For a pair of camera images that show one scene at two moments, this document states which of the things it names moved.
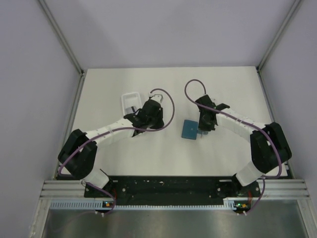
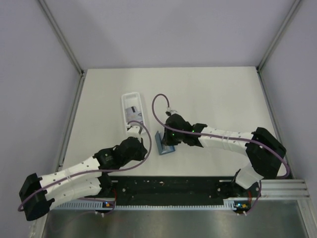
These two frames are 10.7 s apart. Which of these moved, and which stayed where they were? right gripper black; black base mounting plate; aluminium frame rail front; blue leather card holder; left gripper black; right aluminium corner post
Moved: left gripper black; right gripper black; blue leather card holder
Stayed: black base mounting plate; aluminium frame rail front; right aluminium corner post
